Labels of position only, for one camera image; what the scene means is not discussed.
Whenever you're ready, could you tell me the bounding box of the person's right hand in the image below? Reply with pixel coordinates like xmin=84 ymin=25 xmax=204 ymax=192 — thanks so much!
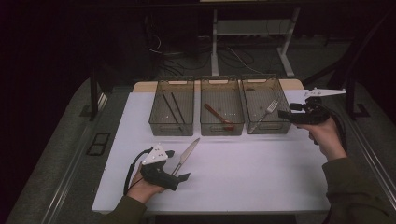
xmin=295 ymin=116 xmax=348 ymax=161

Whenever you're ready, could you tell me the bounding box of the white metal stand frame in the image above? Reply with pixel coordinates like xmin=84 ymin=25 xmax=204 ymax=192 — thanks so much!
xmin=210 ymin=7 xmax=302 ymax=78

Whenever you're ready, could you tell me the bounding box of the silver fork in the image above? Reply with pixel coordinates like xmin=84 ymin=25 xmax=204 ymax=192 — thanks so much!
xmin=247 ymin=100 xmax=279 ymax=134

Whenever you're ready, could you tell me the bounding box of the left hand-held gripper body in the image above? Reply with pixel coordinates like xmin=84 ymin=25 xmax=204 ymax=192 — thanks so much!
xmin=139 ymin=143 xmax=179 ymax=191

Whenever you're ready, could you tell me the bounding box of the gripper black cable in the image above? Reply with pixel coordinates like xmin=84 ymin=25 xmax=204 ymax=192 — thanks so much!
xmin=123 ymin=147 xmax=154 ymax=196
xmin=320 ymin=102 xmax=348 ymax=153

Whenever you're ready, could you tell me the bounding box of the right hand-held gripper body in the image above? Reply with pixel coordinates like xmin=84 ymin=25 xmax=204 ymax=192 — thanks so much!
xmin=292 ymin=87 xmax=347 ymax=125

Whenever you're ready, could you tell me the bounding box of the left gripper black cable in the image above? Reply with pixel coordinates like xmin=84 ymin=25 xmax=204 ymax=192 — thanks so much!
xmin=123 ymin=147 xmax=154 ymax=196

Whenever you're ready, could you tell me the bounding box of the clear brown plastic bin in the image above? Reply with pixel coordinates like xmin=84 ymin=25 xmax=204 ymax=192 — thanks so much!
xmin=199 ymin=77 xmax=245 ymax=137
xmin=241 ymin=76 xmax=295 ymax=135
xmin=148 ymin=78 xmax=195 ymax=137

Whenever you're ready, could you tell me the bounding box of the black metal stand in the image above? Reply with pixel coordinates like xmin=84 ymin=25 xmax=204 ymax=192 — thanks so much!
xmin=345 ymin=74 xmax=372 ymax=120

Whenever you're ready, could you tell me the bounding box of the grey metal rail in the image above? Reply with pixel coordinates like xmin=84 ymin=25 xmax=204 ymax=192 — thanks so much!
xmin=346 ymin=118 xmax=396 ymax=200
xmin=40 ymin=92 xmax=110 ymax=224

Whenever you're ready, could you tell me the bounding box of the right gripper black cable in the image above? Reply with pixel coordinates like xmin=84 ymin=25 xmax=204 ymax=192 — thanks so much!
xmin=320 ymin=102 xmax=348 ymax=153

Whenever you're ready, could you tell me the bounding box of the brown wooden spoon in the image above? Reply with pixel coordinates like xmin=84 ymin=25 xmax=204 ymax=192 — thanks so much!
xmin=204 ymin=103 xmax=235 ymax=132

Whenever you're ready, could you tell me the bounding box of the bundle of black floor cables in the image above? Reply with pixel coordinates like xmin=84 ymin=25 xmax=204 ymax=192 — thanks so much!
xmin=146 ymin=34 xmax=265 ymax=77

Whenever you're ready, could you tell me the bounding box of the white table mat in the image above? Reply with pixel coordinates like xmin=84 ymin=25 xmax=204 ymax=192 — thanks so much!
xmin=92 ymin=89 xmax=340 ymax=216

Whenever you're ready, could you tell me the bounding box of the silver table knife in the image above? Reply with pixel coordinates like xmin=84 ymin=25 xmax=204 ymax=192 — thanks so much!
xmin=171 ymin=137 xmax=201 ymax=177

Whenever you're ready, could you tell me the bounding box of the person's left hand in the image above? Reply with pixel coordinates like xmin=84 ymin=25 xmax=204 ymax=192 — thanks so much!
xmin=126 ymin=167 xmax=166 ymax=204

